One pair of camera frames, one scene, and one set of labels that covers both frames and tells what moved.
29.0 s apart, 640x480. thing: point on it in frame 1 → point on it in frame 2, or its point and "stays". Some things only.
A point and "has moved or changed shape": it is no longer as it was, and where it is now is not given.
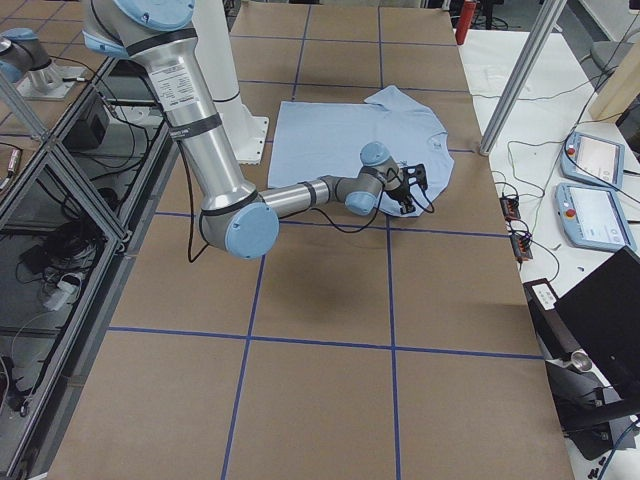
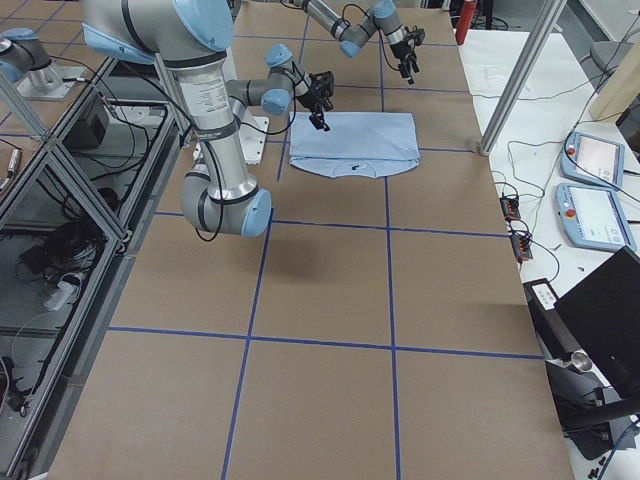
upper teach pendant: (589, 159) stays
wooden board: (621, 88) stays
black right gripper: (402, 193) → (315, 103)
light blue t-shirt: (316, 140) has moved or changed shape
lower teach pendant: (592, 217) stays
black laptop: (602, 312) stays
